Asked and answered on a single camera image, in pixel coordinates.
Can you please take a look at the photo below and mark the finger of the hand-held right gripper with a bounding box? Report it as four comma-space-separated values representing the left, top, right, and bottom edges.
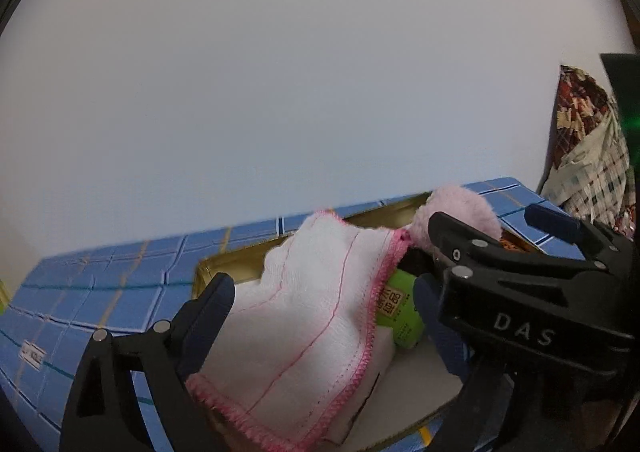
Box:
427, 211, 583, 284
524, 203, 635, 264

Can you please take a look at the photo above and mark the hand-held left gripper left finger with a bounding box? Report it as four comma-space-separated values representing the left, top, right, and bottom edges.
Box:
59, 272, 236, 452

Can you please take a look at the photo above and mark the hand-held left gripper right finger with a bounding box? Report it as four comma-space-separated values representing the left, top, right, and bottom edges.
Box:
413, 273, 518, 452

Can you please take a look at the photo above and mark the pink fluffy plush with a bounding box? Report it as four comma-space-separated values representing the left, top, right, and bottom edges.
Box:
402, 184, 503, 255

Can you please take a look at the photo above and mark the green snack packet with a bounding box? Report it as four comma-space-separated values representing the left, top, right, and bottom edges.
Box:
372, 268, 426, 350

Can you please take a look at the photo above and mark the gold tin box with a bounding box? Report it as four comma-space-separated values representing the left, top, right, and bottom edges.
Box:
192, 191, 541, 452

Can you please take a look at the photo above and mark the white cloth with pink edge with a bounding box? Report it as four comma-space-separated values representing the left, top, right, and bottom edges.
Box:
185, 209, 411, 452

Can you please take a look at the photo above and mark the checked plaid quilt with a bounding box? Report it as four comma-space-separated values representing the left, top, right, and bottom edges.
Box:
542, 97, 632, 225

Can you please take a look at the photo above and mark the dark floral fabric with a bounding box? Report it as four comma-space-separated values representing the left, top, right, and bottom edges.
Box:
617, 204, 638, 238

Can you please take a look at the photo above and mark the red floral quilt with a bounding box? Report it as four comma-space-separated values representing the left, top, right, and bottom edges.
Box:
545, 64, 618, 178

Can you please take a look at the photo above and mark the blue plaid bedsheet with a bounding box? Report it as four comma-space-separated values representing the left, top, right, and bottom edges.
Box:
0, 177, 586, 452

